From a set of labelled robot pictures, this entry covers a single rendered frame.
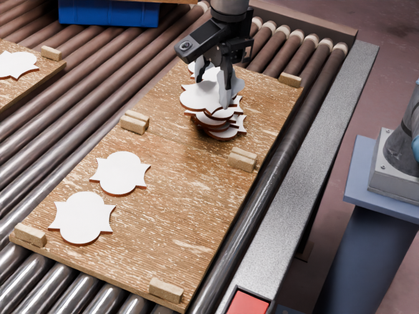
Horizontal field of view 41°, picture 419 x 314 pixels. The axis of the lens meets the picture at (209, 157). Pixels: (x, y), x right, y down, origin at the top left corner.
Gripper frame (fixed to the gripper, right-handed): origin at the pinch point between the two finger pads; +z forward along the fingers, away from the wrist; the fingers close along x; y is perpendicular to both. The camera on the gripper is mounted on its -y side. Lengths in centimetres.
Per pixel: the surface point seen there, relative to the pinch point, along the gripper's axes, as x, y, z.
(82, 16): 65, 0, 12
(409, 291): -23, 97, 109
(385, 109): 74, 193, 111
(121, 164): -0.3, -21.3, 11.3
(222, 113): 0.7, 5.2, 7.2
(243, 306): -41.2, -19.2, 12.9
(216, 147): -3.4, 1.6, 12.8
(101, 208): -10.3, -30.8, 11.1
